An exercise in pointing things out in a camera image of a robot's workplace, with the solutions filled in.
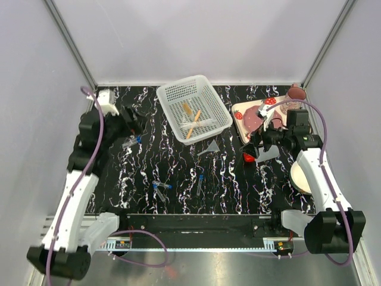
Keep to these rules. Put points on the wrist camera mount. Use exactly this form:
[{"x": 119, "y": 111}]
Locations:
[
  {"x": 264, "y": 112},
  {"x": 106, "y": 99}
]

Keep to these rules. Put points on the clear plastic funnel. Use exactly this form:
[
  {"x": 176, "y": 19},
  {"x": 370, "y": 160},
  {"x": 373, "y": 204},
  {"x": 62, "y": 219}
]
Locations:
[{"x": 212, "y": 148}]

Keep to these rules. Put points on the white plastic perforated basket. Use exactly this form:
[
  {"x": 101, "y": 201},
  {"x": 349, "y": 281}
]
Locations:
[{"x": 199, "y": 94}]

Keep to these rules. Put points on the wooden test tube clamp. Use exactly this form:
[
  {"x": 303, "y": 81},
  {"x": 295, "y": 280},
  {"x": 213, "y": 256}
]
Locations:
[{"x": 195, "y": 121}]

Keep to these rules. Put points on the white bowl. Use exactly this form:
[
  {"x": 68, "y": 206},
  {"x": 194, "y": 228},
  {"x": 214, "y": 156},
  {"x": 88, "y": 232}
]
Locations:
[{"x": 299, "y": 180}]

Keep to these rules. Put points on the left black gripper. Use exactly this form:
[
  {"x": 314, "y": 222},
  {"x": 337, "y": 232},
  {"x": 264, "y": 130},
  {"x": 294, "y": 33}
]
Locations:
[{"x": 135, "y": 124}]

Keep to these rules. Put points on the blue cap test tube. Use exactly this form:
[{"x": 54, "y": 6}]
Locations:
[
  {"x": 158, "y": 193},
  {"x": 199, "y": 186},
  {"x": 160, "y": 184},
  {"x": 131, "y": 142}
]

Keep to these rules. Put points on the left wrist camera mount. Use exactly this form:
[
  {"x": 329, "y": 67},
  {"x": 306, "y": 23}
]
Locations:
[{"x": 106, "y": 99}]

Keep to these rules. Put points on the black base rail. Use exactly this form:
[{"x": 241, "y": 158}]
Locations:
[{"x": 196, "y": 232}]

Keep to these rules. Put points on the pink patterned mug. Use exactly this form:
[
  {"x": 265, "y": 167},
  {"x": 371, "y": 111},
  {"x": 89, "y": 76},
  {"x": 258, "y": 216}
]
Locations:
[{"x": 295, "y": 92}]

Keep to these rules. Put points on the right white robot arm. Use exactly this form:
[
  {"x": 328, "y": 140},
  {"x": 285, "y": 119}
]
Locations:
[{"x": 337, "y": 227}]

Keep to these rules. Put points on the strawberry pattern tray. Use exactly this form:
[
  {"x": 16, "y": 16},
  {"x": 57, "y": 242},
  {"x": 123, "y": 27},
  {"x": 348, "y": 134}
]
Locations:
[{"x": 239, "y": 109}]

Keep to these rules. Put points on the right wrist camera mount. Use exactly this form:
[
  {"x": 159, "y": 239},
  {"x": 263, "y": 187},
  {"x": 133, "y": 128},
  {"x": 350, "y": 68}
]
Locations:
[{"x": 264, "y": 112}]

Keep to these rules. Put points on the bundle of plastic pipettes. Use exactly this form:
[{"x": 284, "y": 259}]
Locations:
[{"x": 200, "y": 124}]

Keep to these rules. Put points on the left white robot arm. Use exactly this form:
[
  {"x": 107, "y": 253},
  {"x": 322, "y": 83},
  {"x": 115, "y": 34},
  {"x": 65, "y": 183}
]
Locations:
[{"x": 66, "y": 250}]

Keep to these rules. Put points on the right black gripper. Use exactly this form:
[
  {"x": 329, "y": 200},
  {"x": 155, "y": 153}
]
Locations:
[{"x": 257, "y": 136}]

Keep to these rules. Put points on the wash bottle red cap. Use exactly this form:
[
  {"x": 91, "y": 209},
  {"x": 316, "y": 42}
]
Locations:
[{"x": 272, "y": 153}]

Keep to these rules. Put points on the pink dotted plate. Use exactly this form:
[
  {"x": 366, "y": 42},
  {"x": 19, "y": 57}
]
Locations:
[{"x": 252, "y": 122}]

